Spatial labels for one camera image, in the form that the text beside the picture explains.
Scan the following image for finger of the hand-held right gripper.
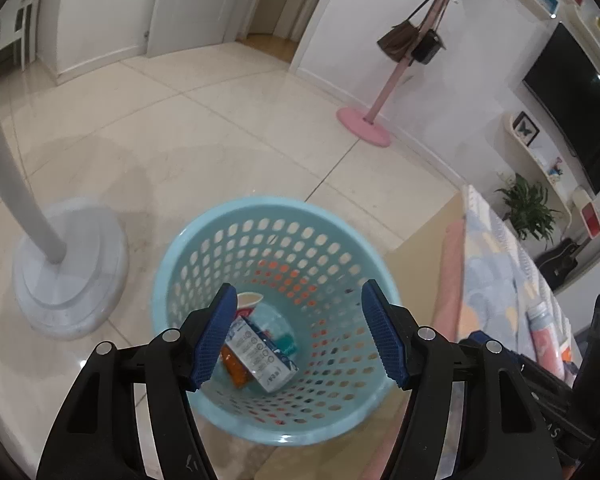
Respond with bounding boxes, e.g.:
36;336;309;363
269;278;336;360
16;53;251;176
517;352;588;463

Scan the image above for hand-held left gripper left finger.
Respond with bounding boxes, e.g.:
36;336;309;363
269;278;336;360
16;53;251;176
36;282;239;480

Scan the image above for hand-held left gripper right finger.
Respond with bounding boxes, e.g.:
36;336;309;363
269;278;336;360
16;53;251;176
361;280;563;480

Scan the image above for white and blue carton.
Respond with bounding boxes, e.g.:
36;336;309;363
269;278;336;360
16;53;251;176
223;315;300;393

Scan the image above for light blue perforated plastic basket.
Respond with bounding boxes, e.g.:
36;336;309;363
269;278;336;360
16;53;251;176
151;196;406;447

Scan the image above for orange snack packet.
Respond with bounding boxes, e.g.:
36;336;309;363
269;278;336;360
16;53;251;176
221;345;253;388

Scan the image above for paper cup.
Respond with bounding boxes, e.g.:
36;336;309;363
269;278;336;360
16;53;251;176
236;292;266;318

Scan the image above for pink patterned packet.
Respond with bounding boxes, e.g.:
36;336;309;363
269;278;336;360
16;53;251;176
527;302;567;377

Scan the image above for teal snack packet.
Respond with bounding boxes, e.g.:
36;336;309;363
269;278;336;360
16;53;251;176
252;305;297;358

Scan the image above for black acoustic guitar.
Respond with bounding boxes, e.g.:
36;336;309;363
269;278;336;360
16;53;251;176
535;237;588;291

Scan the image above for green potted plant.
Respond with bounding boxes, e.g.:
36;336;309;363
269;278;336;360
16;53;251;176
495;172;561;251

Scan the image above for framed butterfly picture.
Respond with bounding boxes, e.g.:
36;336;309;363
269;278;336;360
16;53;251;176
512;111;541;147

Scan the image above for pink coat rack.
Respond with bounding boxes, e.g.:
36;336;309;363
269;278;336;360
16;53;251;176
336;0;471;150

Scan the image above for black handbag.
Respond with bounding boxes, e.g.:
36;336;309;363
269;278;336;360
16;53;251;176
411;29;447;65

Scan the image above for brown handbag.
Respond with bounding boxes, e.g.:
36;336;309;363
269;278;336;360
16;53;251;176
376;0;421;58

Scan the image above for white door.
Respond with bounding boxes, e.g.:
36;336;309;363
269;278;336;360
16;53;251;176
147;0;246;58

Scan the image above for white dining chairs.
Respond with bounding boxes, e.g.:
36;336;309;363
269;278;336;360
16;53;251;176
0;0;36;81

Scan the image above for beige bed frame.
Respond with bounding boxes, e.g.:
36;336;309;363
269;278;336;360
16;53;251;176
260;191;468;480

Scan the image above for red and white wall box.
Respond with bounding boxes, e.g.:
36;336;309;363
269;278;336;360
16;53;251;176
570;185;600;238

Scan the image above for white pedestal table pink top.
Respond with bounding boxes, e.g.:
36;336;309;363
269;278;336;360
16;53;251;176
0;25;130;342

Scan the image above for white curved wall shelf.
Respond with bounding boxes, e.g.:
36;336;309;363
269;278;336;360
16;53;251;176
502;112;573;231

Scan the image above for black wall television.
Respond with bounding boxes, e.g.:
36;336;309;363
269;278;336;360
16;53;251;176
522;22;600;196

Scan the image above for long white wavy wall shelf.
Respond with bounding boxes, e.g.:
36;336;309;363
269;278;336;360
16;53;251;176
562;2;600;91

